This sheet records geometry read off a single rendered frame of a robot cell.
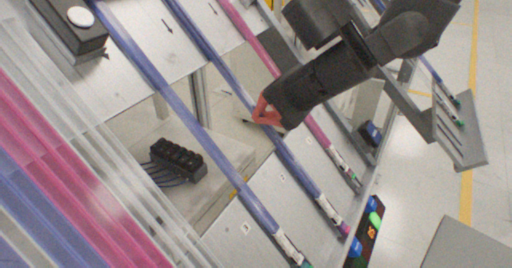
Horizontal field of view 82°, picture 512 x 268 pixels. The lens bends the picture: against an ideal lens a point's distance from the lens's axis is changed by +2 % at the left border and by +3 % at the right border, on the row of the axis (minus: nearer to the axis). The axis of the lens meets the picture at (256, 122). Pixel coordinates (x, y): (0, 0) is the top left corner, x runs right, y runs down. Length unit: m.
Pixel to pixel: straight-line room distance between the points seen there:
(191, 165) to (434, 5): 0.59
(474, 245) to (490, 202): 1.09
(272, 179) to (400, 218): 1.19
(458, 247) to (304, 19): 0.61
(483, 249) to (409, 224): 0.80
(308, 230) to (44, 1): 0.46
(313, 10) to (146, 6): 0.25
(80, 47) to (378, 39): 0.31
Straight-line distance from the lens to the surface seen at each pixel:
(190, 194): 0.75
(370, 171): 0.68
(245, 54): 1.70
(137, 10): 0.48
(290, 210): 0.49
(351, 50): 0.35
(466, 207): 1.81
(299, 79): 0.39
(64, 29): 0.38
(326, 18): 0.35
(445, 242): 0.80
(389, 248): 1.49
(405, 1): 0.34
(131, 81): 0.41
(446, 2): 0.34
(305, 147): 0.55
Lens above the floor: 1.18
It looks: 36 degrees down
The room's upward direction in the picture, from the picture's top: straight up
